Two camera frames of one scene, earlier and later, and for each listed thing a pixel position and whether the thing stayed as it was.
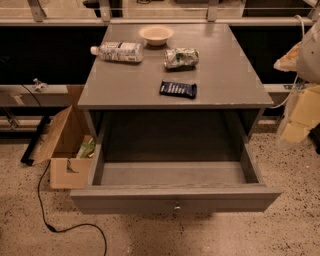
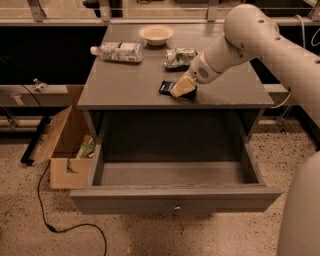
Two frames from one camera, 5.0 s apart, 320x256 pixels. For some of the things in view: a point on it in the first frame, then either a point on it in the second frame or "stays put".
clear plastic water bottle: [120, 51] stays put
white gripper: [310, 56] → [199, 71]
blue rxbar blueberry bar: [188, 90] stays put
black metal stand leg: [26, 158] stays put
